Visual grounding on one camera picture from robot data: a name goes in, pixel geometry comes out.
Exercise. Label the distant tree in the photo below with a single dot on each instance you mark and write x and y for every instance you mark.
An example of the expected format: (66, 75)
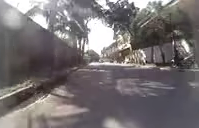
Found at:
(92, 56)

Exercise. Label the distant pale building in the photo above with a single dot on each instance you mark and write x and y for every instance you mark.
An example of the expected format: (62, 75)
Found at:
(118, 50)

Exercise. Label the grey concrete road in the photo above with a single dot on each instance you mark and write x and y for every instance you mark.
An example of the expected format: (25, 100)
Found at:
(130, 96)

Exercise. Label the group of tall trees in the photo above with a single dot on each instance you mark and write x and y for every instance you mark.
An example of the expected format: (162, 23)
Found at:
(70, 20)

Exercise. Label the green leafy tree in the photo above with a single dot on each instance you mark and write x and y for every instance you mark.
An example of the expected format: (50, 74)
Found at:
(153, 26)

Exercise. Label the parked motorbike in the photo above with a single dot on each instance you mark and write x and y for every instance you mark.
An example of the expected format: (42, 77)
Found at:
(182, 60)

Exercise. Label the concrete kerb strip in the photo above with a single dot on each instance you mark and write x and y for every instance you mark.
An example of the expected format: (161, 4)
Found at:
(17, 95)

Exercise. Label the pale boundary wall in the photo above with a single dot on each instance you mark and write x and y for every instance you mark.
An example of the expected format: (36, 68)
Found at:
(155, 53)

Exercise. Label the grey block wall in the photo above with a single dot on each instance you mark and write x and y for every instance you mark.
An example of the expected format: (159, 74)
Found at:
(23, 50)

